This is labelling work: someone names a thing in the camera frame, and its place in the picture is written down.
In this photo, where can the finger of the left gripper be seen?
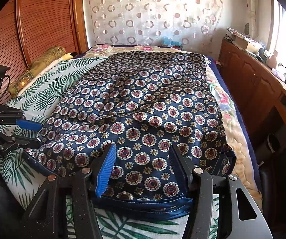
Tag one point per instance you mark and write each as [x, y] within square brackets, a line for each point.
[14, 116]
[18, 141]

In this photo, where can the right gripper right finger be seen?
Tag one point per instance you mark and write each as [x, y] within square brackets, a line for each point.
[239, 215]

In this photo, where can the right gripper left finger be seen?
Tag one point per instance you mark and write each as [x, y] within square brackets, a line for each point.
[46, 215]

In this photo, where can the navy patterned silk garment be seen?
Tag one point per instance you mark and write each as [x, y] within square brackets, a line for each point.
[142, 103]

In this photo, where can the floral quilt bedspread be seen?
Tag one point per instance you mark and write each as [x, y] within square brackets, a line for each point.
[236, 134]

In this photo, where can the gold brown folded blanket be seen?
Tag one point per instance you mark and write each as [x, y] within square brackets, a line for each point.
[35, 68]

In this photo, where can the yellow Pikachu plush toy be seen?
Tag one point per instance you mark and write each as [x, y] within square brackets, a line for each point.
[69, 56]

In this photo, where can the long wooden cabinet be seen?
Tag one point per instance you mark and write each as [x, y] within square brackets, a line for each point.
[259, 95]

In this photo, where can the wooden slatted wardrobe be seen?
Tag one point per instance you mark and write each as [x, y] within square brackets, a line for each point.
[29, 27]

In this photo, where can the pink bottle on cabinet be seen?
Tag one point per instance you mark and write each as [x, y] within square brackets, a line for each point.
[272, 61]

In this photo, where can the blue tissue box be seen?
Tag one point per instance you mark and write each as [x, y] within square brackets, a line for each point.
[167, 42]

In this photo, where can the cardboard box on cabinet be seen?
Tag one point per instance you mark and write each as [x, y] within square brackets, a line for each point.
[243, 42]

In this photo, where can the sheer circle pattern curtain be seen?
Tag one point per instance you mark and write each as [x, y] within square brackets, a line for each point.
[191, 23]

